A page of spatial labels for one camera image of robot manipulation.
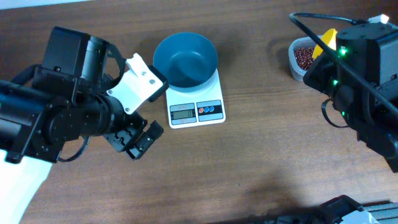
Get yellow measuring scoop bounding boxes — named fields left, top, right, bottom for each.
left=312, top=28, right=338, bottom=59

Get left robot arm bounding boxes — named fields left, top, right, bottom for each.
left=1, top=27, right=169, bottom=223

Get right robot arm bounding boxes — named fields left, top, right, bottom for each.
left=303, top=22, right=397, bottom=172

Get white digital kitchen scale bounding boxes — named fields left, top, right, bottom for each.
left=166, top=71, right=226, bottom=129

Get teal plastic bowl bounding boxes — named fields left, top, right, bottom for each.
left=153, top=32, right=218, bottom=88

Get red azuki beans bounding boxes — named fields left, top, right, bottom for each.
left=294, top=47, right=315, bottom=71

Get clear plastic container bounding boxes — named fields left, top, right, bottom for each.
left=288, top=37, right=316, bottom=82

